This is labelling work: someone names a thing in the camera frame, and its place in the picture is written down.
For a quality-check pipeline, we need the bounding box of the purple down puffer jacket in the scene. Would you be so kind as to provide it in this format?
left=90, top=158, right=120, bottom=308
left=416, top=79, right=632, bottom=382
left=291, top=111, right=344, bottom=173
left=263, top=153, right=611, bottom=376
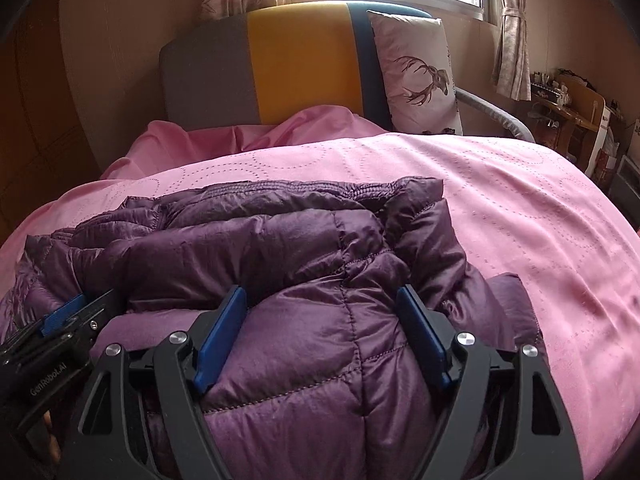
left=1, top=178, right=544, bottom=479

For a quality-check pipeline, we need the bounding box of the person's left hand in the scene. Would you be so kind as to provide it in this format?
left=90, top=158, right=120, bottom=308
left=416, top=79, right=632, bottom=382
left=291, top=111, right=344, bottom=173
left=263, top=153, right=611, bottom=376
left=42, top=411, right=62, bottom=465

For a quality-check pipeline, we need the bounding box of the pink bedspread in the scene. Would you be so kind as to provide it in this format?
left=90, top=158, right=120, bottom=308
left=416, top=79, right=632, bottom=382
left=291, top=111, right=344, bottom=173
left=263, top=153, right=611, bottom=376
left=1, top=105, right=639, bottom=479

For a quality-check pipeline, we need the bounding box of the brown wooden wardrobe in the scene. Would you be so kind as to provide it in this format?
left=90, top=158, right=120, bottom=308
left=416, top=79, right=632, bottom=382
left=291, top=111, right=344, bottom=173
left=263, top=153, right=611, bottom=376
left=0, top=0, right=100, bottom=240

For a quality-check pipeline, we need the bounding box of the wooden desk with clutter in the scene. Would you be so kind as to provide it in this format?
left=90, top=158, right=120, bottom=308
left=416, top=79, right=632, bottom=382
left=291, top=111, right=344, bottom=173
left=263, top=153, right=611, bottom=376
left=527, top=70, right=627, bottom=188

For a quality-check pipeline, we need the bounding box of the pink patterned right curtain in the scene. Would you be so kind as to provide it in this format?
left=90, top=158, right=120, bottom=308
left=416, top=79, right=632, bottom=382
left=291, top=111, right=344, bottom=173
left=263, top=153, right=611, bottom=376
left=492, top=0, right=532, bottom=101

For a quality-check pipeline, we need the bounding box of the grey orange blue headboard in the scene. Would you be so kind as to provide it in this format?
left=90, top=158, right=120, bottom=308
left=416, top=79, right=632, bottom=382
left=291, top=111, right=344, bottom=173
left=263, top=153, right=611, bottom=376
left=160, top=1, right=424, bottom=131

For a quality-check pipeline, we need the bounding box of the pink deer print pillow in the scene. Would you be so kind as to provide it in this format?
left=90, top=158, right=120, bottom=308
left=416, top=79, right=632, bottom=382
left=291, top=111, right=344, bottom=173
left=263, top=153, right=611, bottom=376
left=368, top=11, right=463, bottom=136

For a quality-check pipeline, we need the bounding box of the grey metal bed rail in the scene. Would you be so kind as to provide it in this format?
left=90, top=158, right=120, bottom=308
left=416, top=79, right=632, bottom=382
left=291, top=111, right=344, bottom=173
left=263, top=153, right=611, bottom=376
left=456, top=87, right=536, bottom=143

